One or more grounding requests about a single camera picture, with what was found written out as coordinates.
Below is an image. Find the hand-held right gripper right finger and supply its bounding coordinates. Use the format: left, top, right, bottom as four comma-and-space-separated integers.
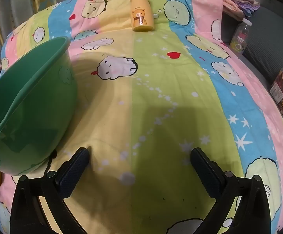
190, 147, 271, 234

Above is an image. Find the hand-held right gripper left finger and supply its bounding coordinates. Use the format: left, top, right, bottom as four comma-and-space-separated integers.
10, 147, 91, 234

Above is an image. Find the green plastic basin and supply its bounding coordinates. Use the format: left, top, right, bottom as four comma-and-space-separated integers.
0, 36, 78, 176

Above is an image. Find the colourful cartoon printed blanket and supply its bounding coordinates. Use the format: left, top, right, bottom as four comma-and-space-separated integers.
0, 0, 283, 234

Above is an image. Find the clear plastic bottle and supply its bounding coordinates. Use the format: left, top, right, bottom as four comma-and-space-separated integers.
229, 18, 253, 56

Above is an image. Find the grey sofa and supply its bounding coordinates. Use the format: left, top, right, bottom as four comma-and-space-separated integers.
226, 0, 283, 137

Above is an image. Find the yellow bear print bottle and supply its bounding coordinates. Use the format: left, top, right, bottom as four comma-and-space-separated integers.
125, 0, 155, 32

